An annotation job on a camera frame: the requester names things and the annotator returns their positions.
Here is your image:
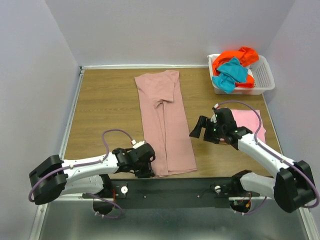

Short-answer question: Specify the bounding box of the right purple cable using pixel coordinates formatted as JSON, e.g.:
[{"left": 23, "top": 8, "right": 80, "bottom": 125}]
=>
[{"left": 215, "top": 100, "right": 318, "bottom": 216}]

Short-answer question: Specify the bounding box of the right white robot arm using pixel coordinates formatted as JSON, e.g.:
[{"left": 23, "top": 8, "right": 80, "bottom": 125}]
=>
[{"left": 189, "top": 105, "right": 320, "bottom": 213}]

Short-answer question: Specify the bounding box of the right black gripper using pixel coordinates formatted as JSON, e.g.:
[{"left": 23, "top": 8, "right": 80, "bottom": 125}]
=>
[{"left": 188, "top": 114, "right": 225, "bottom": 144}]

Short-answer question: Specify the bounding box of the orange t shirt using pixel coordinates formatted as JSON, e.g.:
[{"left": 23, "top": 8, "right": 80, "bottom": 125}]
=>
[{"left": 212, "top": 46, "right": 259, "bottom": 88}]

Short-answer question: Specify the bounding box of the teal t shirt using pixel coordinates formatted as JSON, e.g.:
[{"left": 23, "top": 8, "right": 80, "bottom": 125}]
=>
[{"left": 211, "top": 57, "right": 248, "bottom": 94}]

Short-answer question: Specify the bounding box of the aluminium frame rail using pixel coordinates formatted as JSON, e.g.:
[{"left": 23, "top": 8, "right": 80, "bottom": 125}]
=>
[{"left": 30, "top": 64, "right": 320, "bottom": 240}]

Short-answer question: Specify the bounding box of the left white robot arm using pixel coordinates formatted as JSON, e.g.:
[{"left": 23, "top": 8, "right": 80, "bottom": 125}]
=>
[{"left": 28, "top": 141, "right": 156, "bottom": 205}]

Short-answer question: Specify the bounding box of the white plastic laundry basket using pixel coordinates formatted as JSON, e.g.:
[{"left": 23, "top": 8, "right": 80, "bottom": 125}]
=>
[{"left": 207, "top": 53, "right": 275, "bottom": 95}]

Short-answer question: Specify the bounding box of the folded bright pink t shirt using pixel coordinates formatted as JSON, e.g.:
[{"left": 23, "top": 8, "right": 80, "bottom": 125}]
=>
[{"left": 231, "top": 109, "right": 266, "bottom": 143}]

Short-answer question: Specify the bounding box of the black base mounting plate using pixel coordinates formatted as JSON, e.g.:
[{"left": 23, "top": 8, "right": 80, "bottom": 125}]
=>
[{"left": 97, "top": 177, "right": 258, "bottom": 210}]

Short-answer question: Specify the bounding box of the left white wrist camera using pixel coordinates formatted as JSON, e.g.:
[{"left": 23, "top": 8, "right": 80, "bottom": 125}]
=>
[{"left": 131, "top": 140, "right": 147, "bottom": 149}]

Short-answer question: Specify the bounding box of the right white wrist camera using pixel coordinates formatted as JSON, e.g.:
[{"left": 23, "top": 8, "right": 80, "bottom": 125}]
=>
[{"left": 212, "top": 103, "right": 220, "bottom": 112}]

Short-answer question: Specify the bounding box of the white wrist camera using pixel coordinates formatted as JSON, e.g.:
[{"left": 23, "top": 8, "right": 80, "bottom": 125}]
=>
[
  {"left": 212, "top": 103, "right": 220, "bottom": 112},
  {"left": 131, "top": 140, "right": 147, "bottom": 149}
]

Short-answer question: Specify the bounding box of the dusty pink t shirt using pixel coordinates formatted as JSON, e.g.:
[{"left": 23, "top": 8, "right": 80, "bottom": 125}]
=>
[{"left": 134, "top": 70, "right": 197, "bottom": 177}]

